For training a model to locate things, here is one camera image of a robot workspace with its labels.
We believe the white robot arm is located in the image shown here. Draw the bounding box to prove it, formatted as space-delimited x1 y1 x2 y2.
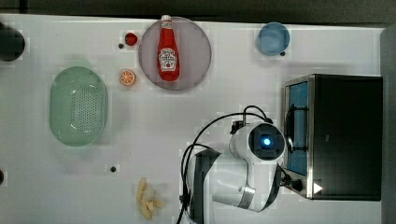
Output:
187 122 286 224

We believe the blue mug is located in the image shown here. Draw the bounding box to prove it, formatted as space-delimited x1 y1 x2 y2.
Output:
255 22 290 56

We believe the grey round plate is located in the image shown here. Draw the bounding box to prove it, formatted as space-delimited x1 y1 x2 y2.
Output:
138 17 211 91

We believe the red ketchup bottle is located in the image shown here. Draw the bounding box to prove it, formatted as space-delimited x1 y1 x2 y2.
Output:
157 15 180 81

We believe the orange slice toy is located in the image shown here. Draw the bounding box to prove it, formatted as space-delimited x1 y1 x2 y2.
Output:
120 70 136 86

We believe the red strawberry toy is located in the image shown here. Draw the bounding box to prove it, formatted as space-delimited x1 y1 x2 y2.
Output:
125 33 138 46

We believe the peeled banana toy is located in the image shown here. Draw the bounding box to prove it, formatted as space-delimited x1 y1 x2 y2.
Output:
136 177 164 220

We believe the green colander basket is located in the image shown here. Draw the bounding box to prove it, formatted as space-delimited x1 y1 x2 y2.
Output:
49 66 108 147

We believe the dark grey cup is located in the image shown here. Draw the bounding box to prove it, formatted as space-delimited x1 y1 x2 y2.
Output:
0 23 25 62

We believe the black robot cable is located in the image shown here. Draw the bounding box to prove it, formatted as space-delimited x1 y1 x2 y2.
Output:
176 105 275 224

